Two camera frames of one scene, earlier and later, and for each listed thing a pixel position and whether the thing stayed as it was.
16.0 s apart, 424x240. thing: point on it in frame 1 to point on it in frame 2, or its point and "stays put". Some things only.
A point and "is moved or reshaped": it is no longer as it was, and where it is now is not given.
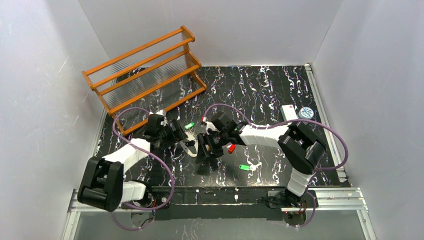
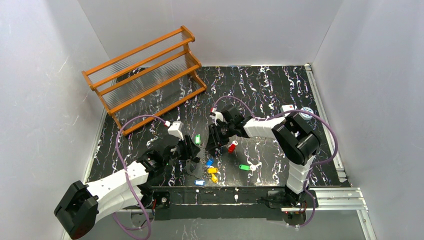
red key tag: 231,148 stays put
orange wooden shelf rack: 156,76 stays put
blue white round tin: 306,113 stays put
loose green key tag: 244,167 stays put
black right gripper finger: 204,150 to 213,139
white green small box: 288,112 stays put
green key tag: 189,126 is moved or reshaped
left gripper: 178,135 to 189,150
